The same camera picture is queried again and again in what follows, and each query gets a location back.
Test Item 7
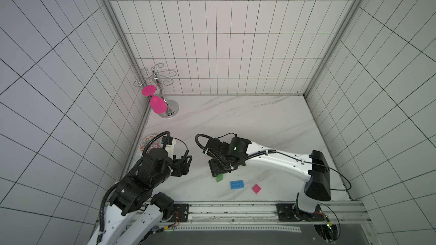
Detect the metal glass rack stand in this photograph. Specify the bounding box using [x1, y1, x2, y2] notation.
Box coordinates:
[134, 63, 179, 119]

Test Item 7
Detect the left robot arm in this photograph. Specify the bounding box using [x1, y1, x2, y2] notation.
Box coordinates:
[88, 148, 192, 245]

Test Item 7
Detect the green lego brick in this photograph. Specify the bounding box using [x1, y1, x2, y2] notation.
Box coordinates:
[215, 174, 223, 183]

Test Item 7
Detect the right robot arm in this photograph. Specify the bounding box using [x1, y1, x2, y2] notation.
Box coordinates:
[195, 134, 331, 214]

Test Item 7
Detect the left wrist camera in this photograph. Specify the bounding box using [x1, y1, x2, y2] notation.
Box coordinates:
[161, 136, 176, 159]

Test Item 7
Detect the pink plastic wine glass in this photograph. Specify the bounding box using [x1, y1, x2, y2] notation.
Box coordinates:
[141, 85, 168, 114]

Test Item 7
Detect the magenta lego brick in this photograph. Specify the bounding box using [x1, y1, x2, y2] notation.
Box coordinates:
[252, 184, 261, 195]

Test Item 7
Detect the patterned ceramic plate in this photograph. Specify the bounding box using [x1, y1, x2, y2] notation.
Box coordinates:
[140, 135, 162, 153]

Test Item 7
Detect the blue lego brick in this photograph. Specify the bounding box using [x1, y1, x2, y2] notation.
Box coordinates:
[230, 180, 245, 190]

